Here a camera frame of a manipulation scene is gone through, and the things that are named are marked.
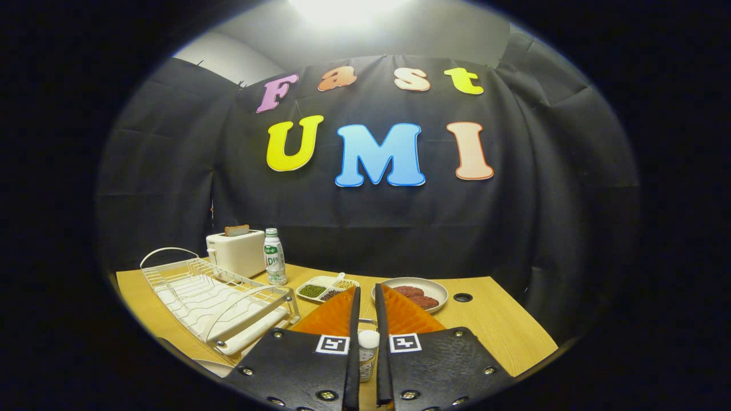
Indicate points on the brown toast slice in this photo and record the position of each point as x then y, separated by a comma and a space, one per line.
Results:
236, 230

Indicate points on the cream plate with meat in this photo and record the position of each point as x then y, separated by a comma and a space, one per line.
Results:
437, 289

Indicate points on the red meat piece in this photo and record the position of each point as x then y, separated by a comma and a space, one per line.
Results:
410, 290
425, 301

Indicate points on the black backdrop cloth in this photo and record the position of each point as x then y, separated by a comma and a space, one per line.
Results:
514, 228

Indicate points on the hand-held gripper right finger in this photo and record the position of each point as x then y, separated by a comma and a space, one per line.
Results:
440, 368

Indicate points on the white divided tray of beans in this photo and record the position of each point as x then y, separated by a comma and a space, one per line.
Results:
320, 283

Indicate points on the white plastic bottle green label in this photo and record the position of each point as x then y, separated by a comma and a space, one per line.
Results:
274, 257

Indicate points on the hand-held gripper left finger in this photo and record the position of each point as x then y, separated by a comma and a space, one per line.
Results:
297, 365

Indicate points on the white toaster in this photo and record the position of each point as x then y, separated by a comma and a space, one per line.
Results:
240, 254

